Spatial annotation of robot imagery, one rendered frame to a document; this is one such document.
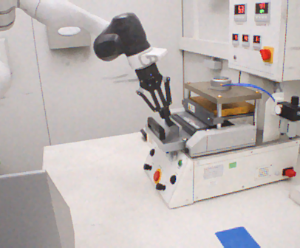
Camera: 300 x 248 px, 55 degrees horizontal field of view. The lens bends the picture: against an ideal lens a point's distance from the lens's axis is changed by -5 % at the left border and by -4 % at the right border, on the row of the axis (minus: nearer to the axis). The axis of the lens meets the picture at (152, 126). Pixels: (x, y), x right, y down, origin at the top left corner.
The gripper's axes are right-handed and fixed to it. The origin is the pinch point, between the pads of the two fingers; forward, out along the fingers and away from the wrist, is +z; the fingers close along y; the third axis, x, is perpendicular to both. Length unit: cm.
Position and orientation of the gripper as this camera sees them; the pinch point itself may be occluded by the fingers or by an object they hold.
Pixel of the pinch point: (166, 116)
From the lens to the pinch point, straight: 108.3
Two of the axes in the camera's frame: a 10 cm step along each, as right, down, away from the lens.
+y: -8.8, 4.5, -1.2
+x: 2.8, 3.1, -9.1
